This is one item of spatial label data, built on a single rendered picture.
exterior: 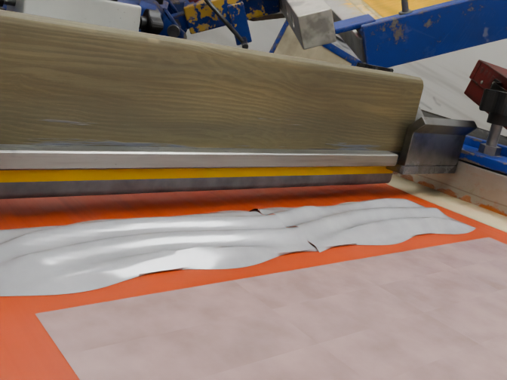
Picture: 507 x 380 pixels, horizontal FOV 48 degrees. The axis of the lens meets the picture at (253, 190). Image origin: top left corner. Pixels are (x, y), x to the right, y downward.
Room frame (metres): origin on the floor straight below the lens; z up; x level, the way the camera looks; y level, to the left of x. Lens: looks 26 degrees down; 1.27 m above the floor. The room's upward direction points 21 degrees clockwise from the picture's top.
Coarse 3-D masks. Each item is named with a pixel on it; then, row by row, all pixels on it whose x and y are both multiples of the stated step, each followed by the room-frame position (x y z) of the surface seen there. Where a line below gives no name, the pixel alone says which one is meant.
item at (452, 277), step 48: (240, 192) 0.38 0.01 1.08; (288, 192) 0.41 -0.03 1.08; (336, 192) 0.44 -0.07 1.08; (384, 192) 0.47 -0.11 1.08; (432, 240) 0.36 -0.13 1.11; (480, 240) 0.39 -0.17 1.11; (384, 288) 0.26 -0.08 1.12; (432, 288) 0.27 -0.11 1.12; (480, 288) 0.29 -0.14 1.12; (480, 336) 0.23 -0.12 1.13
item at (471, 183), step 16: (416, 176) 0.55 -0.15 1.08; (432, 176) 0.54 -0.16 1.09; (448, 176) 0.53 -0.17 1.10; (464, 176) 0.52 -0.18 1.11; (480, 176) 0.51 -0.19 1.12; (496, 176) 0.50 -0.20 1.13; (448, 192) 0.52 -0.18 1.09; (464, 192) 0.51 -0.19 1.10; (480, 192) 0.50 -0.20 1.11; (496, 192) 0.49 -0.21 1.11; (496, 208) 0.49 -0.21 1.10
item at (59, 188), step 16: (256, 176) 0.38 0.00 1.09; (272, 176) 0.39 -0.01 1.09; (288, 176) 0.40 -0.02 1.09; (304, 176) 0.41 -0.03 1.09; (320, 176) 0.43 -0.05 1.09; (336, 176) 0.44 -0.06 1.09; (352, 176) 0.45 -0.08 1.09; (368, 176) 0.47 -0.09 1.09; (384, 176) 0.48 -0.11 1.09; (0, 192) 0.25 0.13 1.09; (16, 192) 0.26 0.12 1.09; (32, 192) 0.26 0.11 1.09; (48, 192) 0.27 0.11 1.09; (64, 192) 0.28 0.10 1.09; (80, 192) 0.28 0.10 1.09; (96, 192) 0.29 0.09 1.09; (112, 192) 0.30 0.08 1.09; (128, 192) 0.30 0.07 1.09; (144, 192) 0.31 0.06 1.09
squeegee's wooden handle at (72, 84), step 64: (0, 64) 0.25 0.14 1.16; (64, 64) 0.27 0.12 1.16; (128, 64) 0.30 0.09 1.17; (192, 64) 0.33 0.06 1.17; (256, 64) 0.37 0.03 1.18; (320, 64) 0.41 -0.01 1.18; (0, 128) 0.25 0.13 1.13; (64, 128) 0.27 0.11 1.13; (128, 128) 0.30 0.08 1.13; (192, 128) 0.33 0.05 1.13; (256, 128) 0.37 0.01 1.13; (320, 128) 0.41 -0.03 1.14; (384, 128) 0.46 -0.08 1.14
